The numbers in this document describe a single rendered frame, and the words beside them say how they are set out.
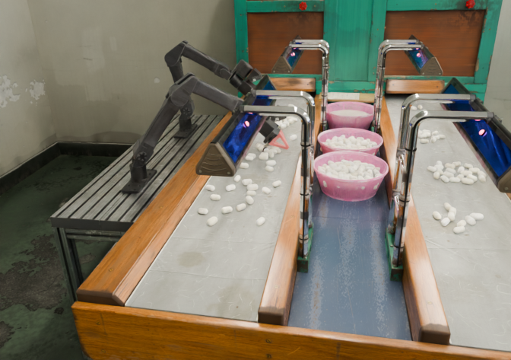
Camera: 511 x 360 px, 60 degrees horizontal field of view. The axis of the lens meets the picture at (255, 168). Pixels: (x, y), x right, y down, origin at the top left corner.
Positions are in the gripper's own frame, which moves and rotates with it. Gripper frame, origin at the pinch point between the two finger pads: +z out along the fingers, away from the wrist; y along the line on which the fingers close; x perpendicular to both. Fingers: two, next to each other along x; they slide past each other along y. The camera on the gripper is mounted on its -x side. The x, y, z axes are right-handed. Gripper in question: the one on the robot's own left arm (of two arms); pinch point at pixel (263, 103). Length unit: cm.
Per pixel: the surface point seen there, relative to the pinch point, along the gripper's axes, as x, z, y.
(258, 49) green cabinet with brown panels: -8.4, -20.4, 43.2
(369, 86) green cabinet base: -34, 41, 42
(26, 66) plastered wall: 131, -153, 94
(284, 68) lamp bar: -28.3, -4.2, -36.1
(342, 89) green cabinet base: -23, 31, 42
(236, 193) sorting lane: 2, 9, -82
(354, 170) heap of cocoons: -22, 39, -56
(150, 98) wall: 95, -66, 115
